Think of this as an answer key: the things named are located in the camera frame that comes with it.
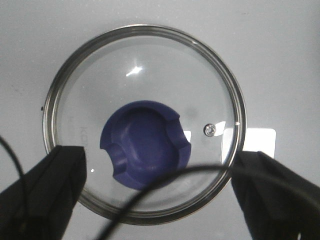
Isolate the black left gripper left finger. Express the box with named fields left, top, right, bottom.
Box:
left=0, top=146, right=87, bottom=240

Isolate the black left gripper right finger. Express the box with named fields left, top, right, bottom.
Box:
left=231, top=151, right=320, bottom=240

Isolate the glass lid with blue knob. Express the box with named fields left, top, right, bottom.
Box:
left=43, top=24, right=247, bottom=219

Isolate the black left cable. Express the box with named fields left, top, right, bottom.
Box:
left=92, top=164, right=320, bottom=240

